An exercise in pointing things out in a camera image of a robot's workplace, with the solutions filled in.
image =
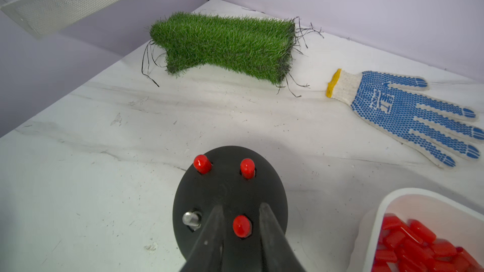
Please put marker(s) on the white tray of sleeves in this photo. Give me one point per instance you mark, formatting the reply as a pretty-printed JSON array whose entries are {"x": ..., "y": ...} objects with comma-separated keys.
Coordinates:
[{"x": 419, "y": 230}]

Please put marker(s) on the black round screw base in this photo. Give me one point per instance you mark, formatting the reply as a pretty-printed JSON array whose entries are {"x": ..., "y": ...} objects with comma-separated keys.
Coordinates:
[{"x": 224, "y": 185}]

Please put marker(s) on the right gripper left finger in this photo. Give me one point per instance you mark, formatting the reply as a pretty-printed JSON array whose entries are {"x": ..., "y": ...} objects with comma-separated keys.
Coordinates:
[{"x": 207, "y": 252}]

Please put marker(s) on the green artificial grass mat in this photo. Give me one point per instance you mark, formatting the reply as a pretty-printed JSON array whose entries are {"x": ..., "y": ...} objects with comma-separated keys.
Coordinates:
[{"x": 260, "y": 48}]

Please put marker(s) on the blue dotted work glove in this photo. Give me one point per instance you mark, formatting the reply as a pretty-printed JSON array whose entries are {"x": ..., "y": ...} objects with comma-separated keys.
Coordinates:
[{"x": 395, "y": 105}]

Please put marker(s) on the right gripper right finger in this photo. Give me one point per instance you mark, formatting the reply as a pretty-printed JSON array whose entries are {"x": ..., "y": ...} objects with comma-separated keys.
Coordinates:
[{"x": 277, "y": 254}]

